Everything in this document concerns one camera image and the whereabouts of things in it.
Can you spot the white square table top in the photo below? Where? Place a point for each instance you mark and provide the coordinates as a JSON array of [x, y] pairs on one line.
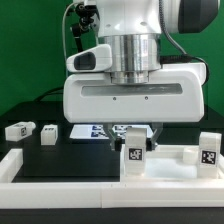
[[171, 163]]

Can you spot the white sheet with tags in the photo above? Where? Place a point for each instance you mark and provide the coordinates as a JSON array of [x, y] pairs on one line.
[[81, 132]]

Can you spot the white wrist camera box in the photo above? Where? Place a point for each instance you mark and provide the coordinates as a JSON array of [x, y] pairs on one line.
[[95, 59]]

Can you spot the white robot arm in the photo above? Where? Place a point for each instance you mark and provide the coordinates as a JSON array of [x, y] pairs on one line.
[[124, 79]]

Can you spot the white U-shaped fence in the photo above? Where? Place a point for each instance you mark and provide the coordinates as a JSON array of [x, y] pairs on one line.
[[119, 194]]

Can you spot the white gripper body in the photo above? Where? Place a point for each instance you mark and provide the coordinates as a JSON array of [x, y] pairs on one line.
[[172, 94]]

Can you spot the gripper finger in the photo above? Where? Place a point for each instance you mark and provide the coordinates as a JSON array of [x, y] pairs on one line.
[[115, 141], [153, 136]]

